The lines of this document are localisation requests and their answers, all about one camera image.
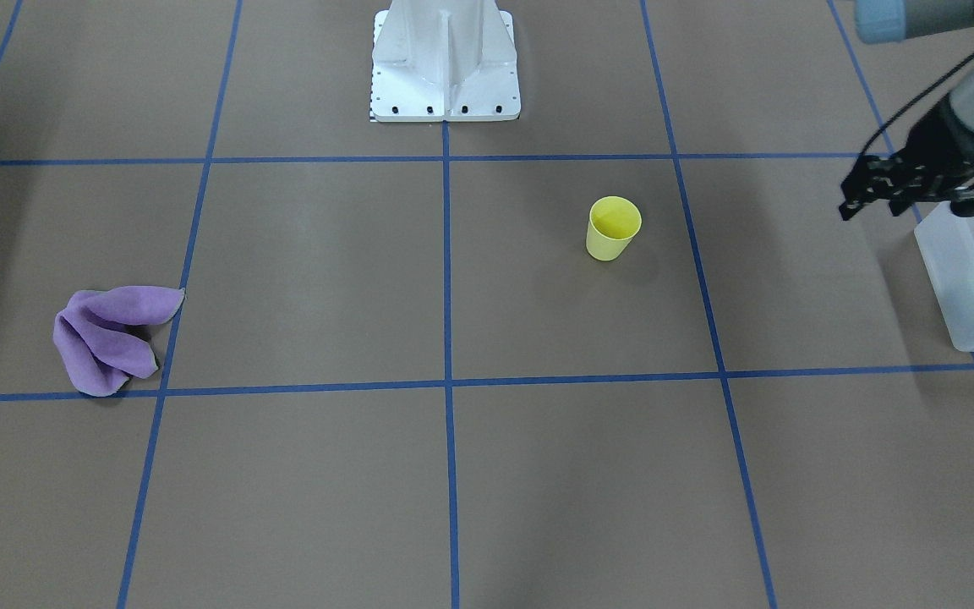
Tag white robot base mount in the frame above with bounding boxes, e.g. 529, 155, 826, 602
369, 1, 522, 123

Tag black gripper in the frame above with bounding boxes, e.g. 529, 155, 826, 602
839, 99, 974, 222

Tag translucent white plastic box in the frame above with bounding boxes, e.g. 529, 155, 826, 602
915, 203, 974, 352

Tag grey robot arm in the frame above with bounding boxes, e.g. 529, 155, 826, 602
838, 1, 974, 221

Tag purple microfiber cloth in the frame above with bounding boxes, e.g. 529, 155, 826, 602
52, 285, 185, 398

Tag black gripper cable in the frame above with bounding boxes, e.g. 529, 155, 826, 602
861, 17, 974, 162

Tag yellow plastic cup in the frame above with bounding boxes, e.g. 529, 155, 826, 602
585, 195, 643, 261

